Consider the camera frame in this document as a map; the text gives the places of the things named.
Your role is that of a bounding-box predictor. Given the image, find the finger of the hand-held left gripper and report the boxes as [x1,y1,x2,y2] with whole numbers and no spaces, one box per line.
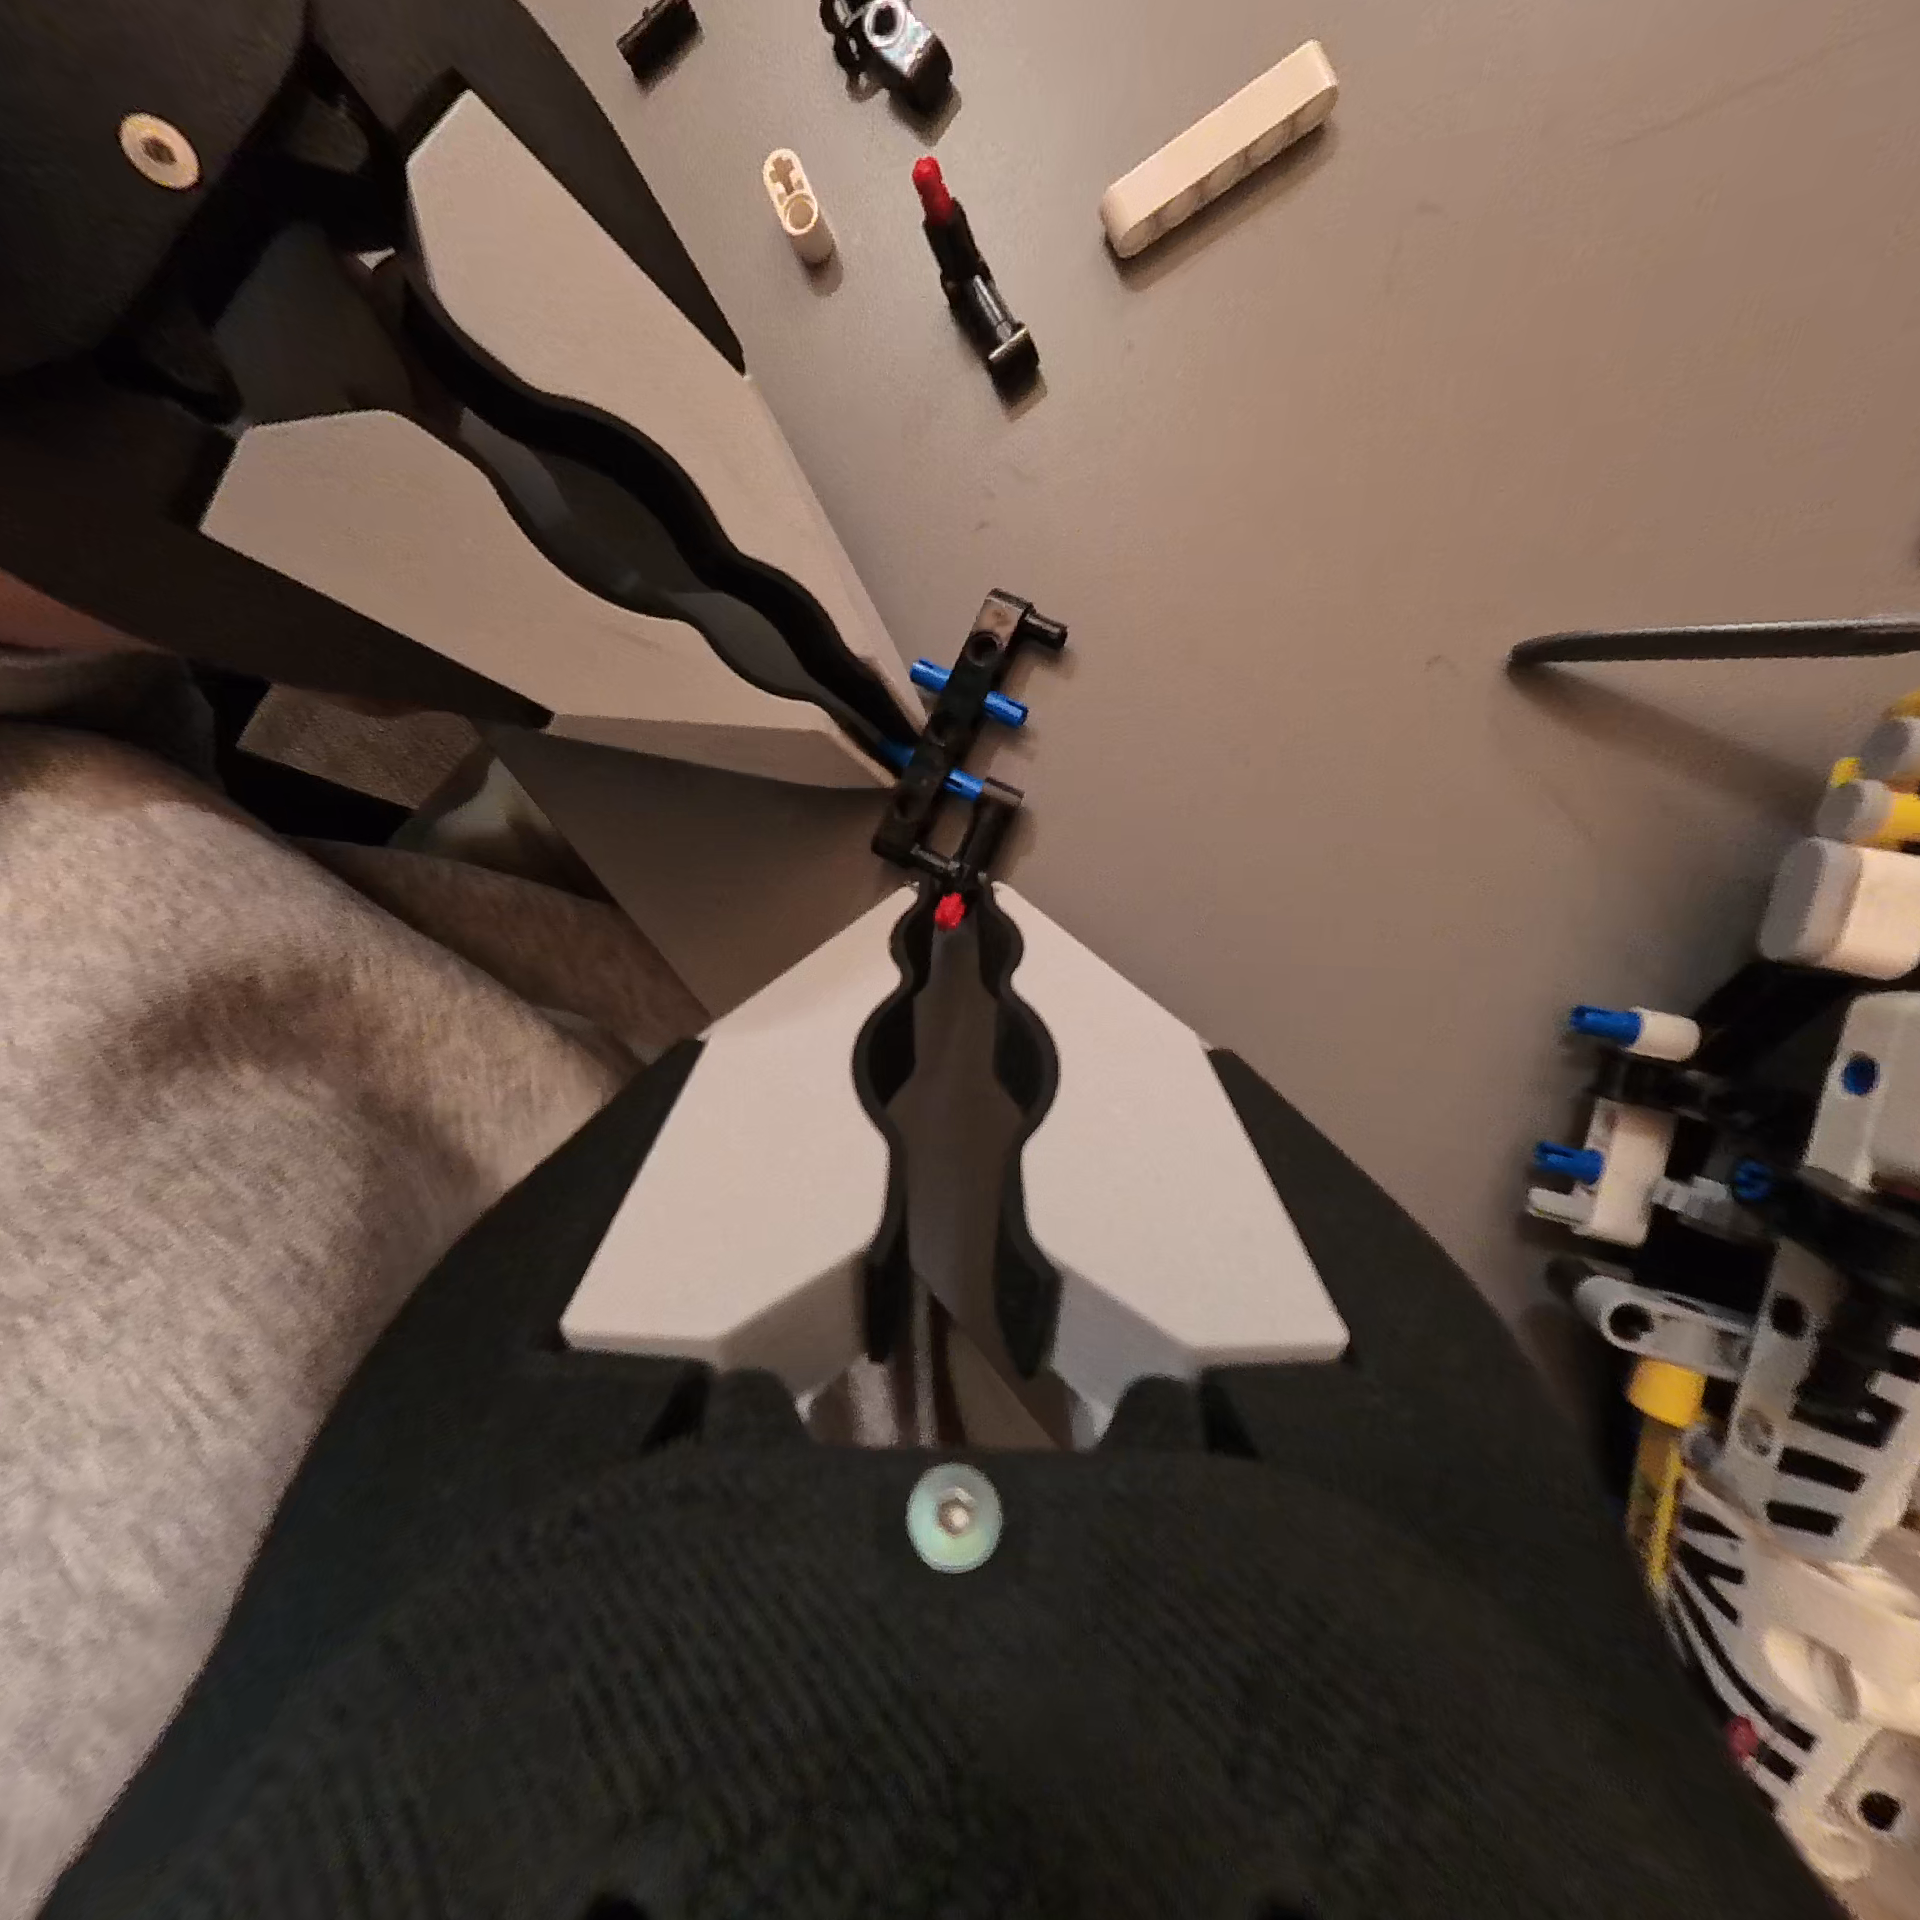
[372,89,936,752]
[199,407,922,793]

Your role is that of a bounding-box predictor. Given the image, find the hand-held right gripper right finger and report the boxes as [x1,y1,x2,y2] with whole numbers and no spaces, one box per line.
[964,882,1353,1421]

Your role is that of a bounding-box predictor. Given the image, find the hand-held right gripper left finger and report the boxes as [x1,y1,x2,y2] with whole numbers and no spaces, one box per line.
[560,885,943,1421]

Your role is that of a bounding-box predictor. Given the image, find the black lego beam blue pins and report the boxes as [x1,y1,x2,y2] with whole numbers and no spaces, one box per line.
[896,589,1072,840]

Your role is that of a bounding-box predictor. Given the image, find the cream lego connector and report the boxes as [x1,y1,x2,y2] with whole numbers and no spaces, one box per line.
[760,143,842,270]

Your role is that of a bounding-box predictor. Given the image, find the black lego connector red axle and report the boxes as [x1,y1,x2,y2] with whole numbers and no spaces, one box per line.
[911,153,1048,402]

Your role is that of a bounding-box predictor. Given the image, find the black lego connector with holes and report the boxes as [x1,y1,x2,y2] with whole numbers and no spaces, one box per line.
[817,0,960,120]

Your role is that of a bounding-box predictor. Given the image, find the partly built lego helicopter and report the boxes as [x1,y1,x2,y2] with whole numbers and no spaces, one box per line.
[1506,613,1920,1895]

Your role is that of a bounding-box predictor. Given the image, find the white lego beam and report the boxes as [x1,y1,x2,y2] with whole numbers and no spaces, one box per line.
[1098,38,1343,259]

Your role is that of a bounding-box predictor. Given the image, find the person's grey hoodie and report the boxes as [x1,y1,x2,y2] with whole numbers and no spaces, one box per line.
[0,717,706,1920]

